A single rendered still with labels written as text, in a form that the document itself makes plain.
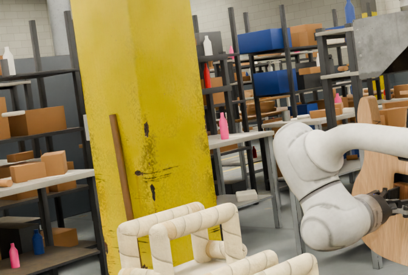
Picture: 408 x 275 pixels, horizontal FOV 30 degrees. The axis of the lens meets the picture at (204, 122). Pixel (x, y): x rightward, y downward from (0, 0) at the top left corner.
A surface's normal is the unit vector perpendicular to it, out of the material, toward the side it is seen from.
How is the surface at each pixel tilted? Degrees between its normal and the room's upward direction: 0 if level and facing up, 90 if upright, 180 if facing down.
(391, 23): 90
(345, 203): 57
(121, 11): 90
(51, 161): 90
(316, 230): 87
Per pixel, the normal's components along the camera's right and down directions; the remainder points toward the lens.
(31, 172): 0.47, -0.02
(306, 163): -0.55, 0.21
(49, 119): 0.69, -0.05
